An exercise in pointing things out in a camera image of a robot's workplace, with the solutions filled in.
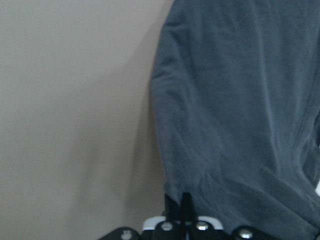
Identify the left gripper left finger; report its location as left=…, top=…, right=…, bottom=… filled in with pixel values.
left=164, top=194, right=181, bottom=223

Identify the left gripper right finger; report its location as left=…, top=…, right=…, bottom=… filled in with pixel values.
left=180, top=192, right=197, bottom=223

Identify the black printed t-shirt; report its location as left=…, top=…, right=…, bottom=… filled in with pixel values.
left=151, top=0, right=320, bottom=240

